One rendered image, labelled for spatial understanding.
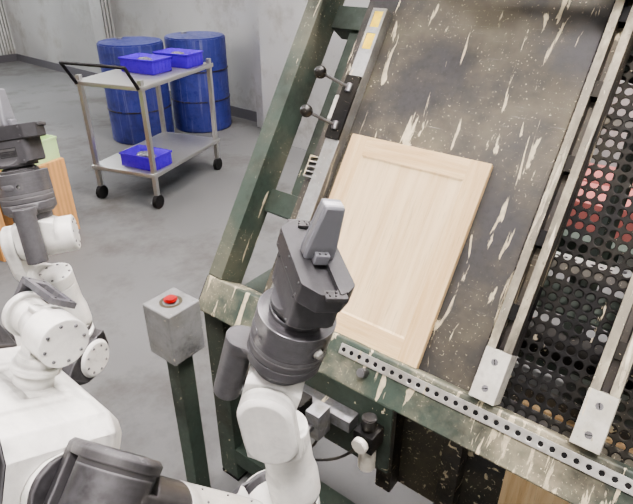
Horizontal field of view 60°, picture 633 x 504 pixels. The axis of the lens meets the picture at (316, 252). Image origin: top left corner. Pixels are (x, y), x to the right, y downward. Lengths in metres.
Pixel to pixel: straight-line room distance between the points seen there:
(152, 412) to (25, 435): 1.98
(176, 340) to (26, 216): 0.77
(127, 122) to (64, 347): 5.49
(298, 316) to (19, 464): 0.37
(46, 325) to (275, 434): 0.31
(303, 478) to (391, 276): 0.86
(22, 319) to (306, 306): 0.42
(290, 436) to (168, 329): 1.04
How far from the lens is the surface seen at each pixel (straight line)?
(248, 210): 1.81
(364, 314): 1.55
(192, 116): 6.45
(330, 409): 1.57
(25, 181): 1.05
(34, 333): 0.77
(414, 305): 1.50
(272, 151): 1.83
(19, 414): 0.78
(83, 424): 0.78
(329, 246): 0.54
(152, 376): 2.89
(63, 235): 1.07
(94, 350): 1.18
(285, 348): 0.57
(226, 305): 1.78
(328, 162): 1.68
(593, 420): 1.35
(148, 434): 2.62
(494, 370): 1.38
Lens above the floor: 1.85
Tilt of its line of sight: 29 degrees down
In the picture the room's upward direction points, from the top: straight up
